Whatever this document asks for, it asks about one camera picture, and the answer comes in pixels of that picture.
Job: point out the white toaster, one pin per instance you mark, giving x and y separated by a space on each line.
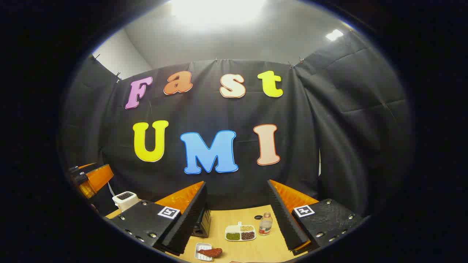
125 200

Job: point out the black electric oven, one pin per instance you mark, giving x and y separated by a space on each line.
203 224

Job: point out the white rectangular tray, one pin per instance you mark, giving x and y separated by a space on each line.
203 245

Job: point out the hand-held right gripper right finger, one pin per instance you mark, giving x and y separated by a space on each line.
287 223

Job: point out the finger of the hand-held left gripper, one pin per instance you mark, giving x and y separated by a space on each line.
97 179
82 167

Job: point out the pile of dark red beans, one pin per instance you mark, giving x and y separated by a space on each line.
248 235

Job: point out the black backdrop cloth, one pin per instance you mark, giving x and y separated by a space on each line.
219 117

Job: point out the small ceiling light panel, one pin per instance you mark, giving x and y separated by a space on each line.
334 34

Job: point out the reddish brown meat slice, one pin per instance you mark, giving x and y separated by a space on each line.
211 252

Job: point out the large ceiling light panel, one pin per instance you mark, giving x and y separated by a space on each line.
219 11

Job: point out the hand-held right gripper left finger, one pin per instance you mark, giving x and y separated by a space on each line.
184 226

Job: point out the white divided plate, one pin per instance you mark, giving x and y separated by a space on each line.
232 229

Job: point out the pile of pale beans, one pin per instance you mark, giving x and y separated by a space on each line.
247 228

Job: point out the pile of green beans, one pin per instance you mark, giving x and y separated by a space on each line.
233 236

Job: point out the clear plastic bottle red label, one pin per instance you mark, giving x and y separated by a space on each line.
265 225

